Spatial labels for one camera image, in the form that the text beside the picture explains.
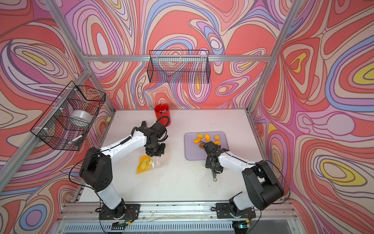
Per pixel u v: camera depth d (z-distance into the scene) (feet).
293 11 2.30
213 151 2.31
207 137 3.32
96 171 1.49
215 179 2.76
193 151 3.28
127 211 2.36
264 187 1.42
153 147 2.40
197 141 3.25
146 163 2.91
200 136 3.34
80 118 2.38
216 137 3.34
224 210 2.37
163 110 3.42
